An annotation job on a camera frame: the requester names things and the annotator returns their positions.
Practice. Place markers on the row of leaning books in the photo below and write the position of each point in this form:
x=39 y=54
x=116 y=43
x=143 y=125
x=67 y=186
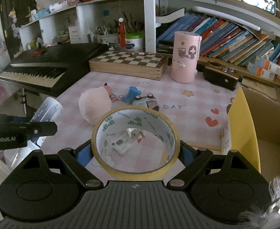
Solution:
x=222 y=39

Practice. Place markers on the pink checkered tablecloth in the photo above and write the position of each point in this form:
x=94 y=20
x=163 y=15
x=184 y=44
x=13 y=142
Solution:
x=197 y=111

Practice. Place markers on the white charger plug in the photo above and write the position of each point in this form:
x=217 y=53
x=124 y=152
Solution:
x=128 y=140

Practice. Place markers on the dark brown wooden box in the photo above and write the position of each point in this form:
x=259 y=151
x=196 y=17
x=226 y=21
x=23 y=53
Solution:
x=220 y=75

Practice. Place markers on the pink cylinder container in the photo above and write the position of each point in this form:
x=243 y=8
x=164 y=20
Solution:
x=185 y=56

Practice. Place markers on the orange red bottle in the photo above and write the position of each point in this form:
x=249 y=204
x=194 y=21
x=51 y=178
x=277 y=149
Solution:
x=122 y=32

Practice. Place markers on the white bookshelf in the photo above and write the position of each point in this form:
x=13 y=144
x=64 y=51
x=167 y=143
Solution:
x=87 y=16

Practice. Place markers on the pink plush toy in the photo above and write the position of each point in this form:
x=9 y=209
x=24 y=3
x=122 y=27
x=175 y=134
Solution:
x=94 y=103

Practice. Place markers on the orange white medicine box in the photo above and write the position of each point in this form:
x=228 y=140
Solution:
x=264 y=68

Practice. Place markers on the yellow cardboard box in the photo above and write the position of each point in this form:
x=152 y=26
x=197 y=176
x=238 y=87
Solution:
x=252 y=127

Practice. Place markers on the white green lid jar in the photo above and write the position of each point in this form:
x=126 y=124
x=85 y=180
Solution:
x=134 y=41

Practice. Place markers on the yellow tape roll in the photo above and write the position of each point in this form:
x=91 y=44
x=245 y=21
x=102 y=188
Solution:
x=150 y=159

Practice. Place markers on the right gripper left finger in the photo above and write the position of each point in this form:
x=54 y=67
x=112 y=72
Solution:
x=74 y=164

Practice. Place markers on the phone on shelf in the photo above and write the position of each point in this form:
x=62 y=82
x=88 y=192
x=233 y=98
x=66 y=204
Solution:
x=267 y=5

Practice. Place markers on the black electronic keyboard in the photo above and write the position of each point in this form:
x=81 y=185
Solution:
x=51 y=71

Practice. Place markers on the wooden chess board box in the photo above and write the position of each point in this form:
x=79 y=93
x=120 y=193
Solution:
x=135 y=64

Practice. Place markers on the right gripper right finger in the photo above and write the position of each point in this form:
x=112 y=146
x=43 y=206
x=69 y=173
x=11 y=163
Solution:
x=195 y=162

